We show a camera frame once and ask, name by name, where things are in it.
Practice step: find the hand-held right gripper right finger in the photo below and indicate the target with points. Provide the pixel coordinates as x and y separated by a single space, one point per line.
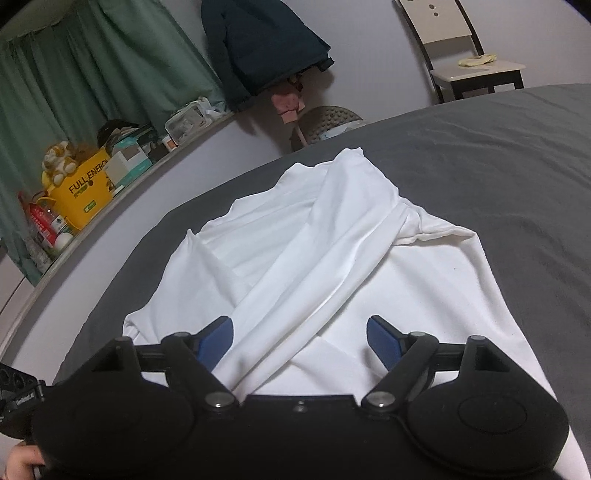
381 341

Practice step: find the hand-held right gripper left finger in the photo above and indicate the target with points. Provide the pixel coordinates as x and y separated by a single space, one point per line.
217 341

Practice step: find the white long-sleeve shirt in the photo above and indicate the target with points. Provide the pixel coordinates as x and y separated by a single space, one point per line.
323 240

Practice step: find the person's left hand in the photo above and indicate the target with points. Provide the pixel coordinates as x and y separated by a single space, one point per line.
21 464

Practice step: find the clear plastic bag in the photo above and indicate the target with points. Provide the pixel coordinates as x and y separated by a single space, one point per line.
37 254

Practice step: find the white round object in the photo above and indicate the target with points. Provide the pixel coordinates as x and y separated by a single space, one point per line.
63 241

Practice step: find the window ledge shelf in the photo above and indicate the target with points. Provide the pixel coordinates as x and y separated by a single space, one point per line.
101 224

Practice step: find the red snack bag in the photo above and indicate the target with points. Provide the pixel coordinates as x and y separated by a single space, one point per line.
41 221

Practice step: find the clear water bottle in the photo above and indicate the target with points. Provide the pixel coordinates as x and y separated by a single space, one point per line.
59 224

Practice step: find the yellow cardboard box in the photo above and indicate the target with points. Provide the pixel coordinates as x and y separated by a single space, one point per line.
83 194

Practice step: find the white and teal box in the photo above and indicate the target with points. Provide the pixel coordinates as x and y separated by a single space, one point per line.
127 159

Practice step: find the small orange white jar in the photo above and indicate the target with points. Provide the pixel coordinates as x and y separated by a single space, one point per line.
168 143

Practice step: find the dark box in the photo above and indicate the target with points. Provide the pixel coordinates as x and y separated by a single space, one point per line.
150 138

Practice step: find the blue and white pack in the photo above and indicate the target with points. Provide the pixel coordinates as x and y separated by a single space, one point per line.
341 129

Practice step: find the clear plastic container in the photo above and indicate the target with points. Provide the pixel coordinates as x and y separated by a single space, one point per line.
184 122

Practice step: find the round woven stool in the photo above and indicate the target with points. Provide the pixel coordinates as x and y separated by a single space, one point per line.
328 121

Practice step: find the brown plush toy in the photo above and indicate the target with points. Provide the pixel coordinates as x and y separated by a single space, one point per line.
85 152

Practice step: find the white plastic bag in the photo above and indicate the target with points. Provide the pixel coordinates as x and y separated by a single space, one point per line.
210 108

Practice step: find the plush monkey toy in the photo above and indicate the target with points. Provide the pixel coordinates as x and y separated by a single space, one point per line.
57 159

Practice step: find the black cap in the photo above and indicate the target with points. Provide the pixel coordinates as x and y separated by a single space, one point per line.
113 129

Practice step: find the pink hanging cloth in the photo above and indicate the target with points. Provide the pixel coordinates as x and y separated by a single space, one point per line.
286 104

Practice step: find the yellow cloth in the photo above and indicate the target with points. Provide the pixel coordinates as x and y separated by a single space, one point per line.
478 60

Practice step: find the dark teal jacket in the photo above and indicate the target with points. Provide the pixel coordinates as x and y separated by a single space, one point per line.
263 46

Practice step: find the cream and black chair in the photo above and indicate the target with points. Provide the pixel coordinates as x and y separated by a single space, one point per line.
443 23

